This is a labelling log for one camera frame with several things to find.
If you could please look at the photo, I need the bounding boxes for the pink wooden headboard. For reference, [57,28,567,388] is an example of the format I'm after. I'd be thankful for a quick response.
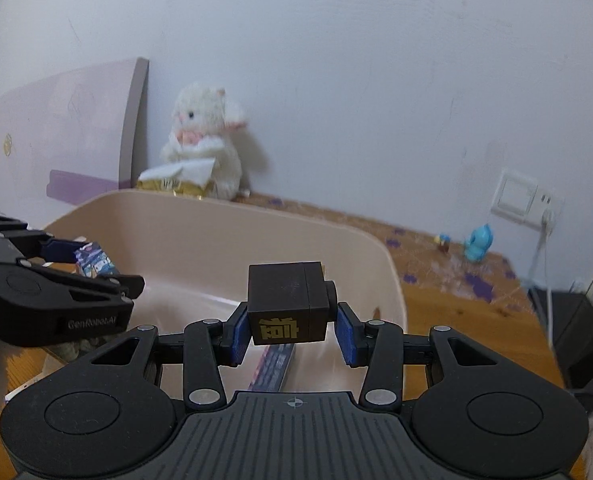
[0,57,150,217]

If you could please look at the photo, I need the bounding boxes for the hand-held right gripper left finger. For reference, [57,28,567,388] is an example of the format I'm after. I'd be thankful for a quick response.
[89,301,251,408]

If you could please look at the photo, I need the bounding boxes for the black cabinet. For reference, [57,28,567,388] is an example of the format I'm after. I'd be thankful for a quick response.
[529,287,593,392]

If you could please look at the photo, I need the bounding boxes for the white plug with cable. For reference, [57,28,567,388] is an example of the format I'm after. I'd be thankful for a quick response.
[525,210,560,352]

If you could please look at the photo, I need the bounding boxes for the gold and white snack packet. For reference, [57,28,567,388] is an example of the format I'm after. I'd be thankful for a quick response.
[136,157,216,200]

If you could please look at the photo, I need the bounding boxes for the blue toy figure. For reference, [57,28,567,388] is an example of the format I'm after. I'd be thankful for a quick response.
[463,223,494,263]

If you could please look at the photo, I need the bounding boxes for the white plush toy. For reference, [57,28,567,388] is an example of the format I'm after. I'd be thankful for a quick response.
[160,82,250,201]

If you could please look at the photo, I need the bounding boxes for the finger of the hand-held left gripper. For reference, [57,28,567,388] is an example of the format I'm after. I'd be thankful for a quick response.
[14,261,146,307]
[0,212,85,266]

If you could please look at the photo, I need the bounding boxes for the black box with gold print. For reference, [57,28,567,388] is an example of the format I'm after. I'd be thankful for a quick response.
[248,261,338,346]

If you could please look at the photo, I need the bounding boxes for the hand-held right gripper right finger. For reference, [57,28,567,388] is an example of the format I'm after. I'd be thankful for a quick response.
[337,301,502,408]

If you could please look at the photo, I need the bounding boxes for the blue white snack packet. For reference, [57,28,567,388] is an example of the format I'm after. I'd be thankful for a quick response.
[74,241,120,279]

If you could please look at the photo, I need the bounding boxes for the white wall socket panel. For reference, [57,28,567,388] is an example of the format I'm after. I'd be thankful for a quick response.
[491,169,565,227]

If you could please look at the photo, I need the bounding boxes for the beige plastic bin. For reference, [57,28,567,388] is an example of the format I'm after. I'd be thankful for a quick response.
[41,189,408,397]

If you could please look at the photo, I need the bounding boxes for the long blue printed box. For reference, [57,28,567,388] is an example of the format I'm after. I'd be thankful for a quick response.
[249,344,298,392]

